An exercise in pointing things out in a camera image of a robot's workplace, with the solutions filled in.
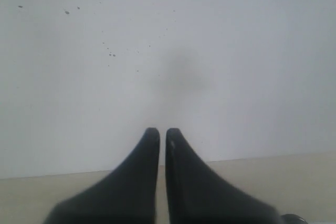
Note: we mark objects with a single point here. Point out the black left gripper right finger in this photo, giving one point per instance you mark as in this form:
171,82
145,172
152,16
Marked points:
197,194

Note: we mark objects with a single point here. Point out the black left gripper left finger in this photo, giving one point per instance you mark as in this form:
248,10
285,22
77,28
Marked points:
126,195

